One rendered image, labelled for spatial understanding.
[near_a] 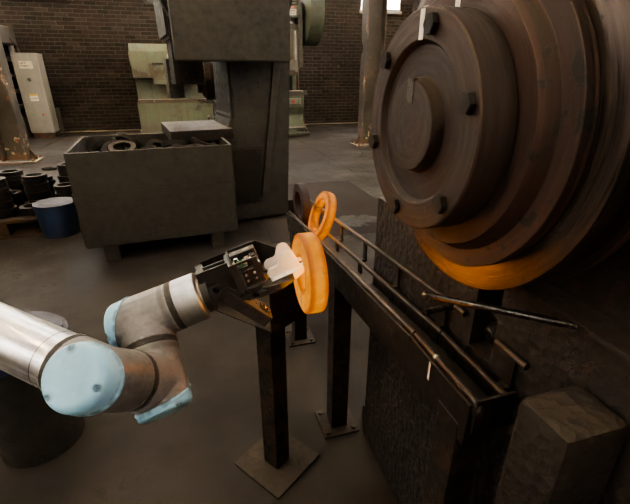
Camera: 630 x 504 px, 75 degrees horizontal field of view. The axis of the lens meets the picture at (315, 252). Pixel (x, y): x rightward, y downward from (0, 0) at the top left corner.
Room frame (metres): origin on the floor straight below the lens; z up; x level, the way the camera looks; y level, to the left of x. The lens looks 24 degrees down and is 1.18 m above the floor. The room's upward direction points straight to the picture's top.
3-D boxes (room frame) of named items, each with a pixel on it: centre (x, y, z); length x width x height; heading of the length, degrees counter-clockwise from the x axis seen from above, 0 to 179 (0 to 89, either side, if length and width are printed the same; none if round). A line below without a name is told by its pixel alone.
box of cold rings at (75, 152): (3.05, 1.19, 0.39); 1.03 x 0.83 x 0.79; 110
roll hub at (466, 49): (0.58, -0.15, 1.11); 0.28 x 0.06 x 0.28; 16
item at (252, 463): (0.98, 0.14, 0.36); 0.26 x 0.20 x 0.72; 51
